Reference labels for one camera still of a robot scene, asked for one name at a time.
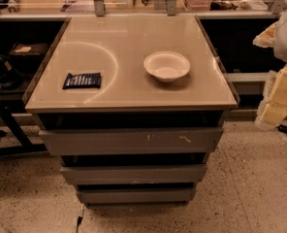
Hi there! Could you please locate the grey drawer cabinet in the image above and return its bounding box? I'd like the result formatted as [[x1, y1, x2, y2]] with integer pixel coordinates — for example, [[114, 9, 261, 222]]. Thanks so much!
[[24, 16, 239, 192]]

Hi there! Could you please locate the grey middle drawer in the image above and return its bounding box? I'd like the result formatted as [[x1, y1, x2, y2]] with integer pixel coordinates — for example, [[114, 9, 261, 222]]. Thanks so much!
[[61, 164, 207, 185]]

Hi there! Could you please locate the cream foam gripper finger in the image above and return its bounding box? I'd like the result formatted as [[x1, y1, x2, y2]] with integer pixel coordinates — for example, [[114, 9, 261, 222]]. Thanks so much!
[[252, 22, 276, 48], [255, 64, 287, 126]]

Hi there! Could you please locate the grey top drawer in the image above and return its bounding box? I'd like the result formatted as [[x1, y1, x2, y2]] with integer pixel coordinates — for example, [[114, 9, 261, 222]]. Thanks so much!
[[40, 127, 223, 155]]

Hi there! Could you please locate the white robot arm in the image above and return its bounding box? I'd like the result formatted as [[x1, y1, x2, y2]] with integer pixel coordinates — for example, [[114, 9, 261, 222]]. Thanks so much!
[[253, 10, 287, 130]]

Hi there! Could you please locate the black box on shelf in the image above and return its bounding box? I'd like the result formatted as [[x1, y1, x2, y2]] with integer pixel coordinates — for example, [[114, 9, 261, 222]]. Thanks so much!
[[9, 43, 48, 59]]

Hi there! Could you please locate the black floor cable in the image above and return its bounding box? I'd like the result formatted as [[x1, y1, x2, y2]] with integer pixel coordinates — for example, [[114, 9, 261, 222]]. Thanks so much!
[[75, 205, 86, 233]]

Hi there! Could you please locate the white bowl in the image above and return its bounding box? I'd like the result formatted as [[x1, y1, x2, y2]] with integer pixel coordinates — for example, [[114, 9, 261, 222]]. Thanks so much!
[[143, 51, 190, 83]]

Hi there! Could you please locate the grey bottom drawer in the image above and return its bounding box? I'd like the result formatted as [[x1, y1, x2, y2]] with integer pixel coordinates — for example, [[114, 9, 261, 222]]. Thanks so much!
[[77, 188, 196, 204]]

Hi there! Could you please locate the dark blue snack packet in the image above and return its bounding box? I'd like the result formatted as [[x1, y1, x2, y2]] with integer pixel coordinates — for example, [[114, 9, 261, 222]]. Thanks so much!
[[63, 73, 102, 89]]

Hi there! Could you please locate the grey drawer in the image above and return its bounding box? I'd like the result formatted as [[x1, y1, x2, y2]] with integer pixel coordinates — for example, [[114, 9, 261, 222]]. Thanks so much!
[[77, 188, 196, 204], [40, 127, 223, 155], [61, 164, 207, 185]]

